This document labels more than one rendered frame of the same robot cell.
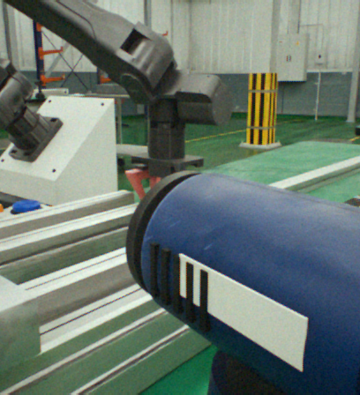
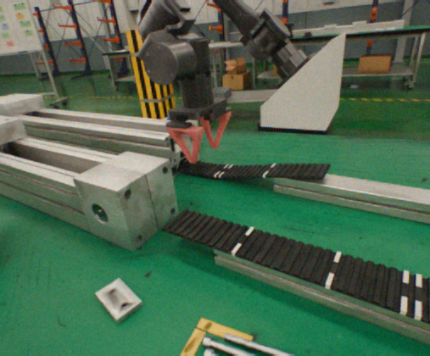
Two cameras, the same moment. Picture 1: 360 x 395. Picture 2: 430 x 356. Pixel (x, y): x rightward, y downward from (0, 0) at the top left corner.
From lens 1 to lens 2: 0.81 m
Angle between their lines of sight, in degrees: 77
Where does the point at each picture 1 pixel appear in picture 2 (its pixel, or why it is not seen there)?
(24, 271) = (91, 141)
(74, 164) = (278, 97)
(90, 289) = (39, 153)
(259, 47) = not seen: outside the picture
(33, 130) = (282, 65)
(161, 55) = (152, 15)
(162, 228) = not seen: outside the picture
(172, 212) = not seen: outside the picture
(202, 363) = (26, 212)
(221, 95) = (154, 54)
